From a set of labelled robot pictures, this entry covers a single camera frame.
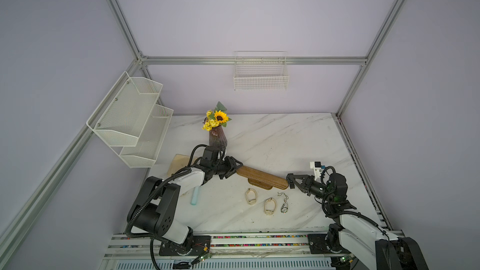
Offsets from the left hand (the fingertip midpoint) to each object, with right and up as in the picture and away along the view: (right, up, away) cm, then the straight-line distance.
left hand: (240, 167), depth 89 cm
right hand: (+23, -4, -7) cm, 24 cm away
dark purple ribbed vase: (-13, +14, +13) cm, 23 cm away
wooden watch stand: (+10, -5, -5) cm, 12 cm away
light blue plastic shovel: (-21, -13, -3) cm, 25 cm away
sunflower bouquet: (-11, +24, -2) cm, 27 cm away
